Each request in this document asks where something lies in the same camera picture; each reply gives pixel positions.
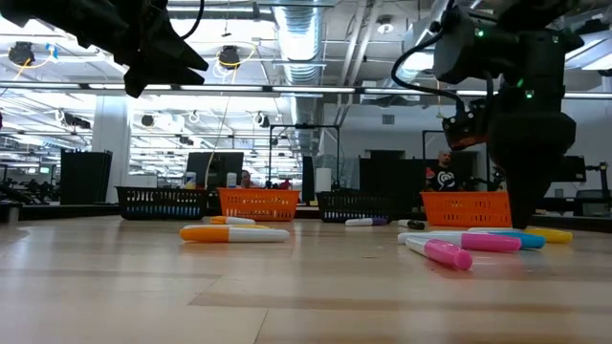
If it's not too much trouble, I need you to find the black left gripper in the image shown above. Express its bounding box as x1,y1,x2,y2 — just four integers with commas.
61,0,210,99

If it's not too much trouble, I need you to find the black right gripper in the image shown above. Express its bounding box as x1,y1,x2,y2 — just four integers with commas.
441,27,585,230

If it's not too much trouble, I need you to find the small light blue marker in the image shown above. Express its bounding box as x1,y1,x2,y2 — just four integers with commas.
487,230,547,250

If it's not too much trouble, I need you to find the small pink marker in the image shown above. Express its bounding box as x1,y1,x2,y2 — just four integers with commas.
404,237,474,272
397,231,523,253

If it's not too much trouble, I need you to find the small orange marker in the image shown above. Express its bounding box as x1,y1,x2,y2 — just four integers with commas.
209,215,257,226
179,224,292,245

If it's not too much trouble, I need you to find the small purple marker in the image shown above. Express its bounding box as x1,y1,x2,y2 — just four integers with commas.
344,217,389,227

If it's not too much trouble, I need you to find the black monitor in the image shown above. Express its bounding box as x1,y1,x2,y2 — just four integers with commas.
554,155,588,183
186,151,245,190

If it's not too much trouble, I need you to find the black ceiling device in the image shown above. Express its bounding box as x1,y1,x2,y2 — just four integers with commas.
219,45,241,69
8,41,35,66

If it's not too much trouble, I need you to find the orange plastic basket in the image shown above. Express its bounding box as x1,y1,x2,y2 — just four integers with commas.
218,187,300,222
420,191,514,228

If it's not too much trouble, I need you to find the black plastic basket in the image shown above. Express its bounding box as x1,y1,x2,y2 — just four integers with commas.
315,190,398,224
116,185,210,221

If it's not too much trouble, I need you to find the black partition panel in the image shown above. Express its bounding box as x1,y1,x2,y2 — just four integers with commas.
59,149,114,206

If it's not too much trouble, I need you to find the white box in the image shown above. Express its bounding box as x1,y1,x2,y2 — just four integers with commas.
315,167,332,192

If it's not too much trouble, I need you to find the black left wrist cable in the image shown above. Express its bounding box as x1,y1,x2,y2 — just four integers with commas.
180,0,206,40

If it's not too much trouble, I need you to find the black stand frame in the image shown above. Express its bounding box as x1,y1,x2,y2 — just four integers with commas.
421,128,450,193
268,122,342,192

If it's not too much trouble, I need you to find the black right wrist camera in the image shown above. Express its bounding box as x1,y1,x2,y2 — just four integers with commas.
432,7,501,85

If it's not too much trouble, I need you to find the silver ventilation duct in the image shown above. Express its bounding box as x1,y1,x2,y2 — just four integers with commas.
273,0,327,88

